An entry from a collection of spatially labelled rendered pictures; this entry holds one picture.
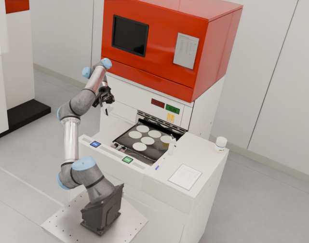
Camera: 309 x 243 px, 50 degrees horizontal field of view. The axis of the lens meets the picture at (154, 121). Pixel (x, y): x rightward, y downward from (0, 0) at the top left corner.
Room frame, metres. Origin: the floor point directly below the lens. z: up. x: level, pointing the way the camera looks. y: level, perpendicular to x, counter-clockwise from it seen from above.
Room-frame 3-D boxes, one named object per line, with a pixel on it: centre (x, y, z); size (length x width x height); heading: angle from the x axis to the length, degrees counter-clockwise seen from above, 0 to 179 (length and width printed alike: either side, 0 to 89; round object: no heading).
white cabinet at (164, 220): (1.93, 0.00, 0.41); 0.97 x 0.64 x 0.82; 65
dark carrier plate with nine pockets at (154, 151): (2.06, 0.03, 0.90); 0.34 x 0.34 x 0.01; 65
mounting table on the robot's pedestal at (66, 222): (1.31, 0.22, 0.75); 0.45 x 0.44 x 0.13; 153
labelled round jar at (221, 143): (1.97, -0.49, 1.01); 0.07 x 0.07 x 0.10
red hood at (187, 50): (2.62, -0.03, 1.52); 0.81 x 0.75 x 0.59; 65
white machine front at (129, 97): (2.34, 0.11, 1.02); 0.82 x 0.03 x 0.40; 65
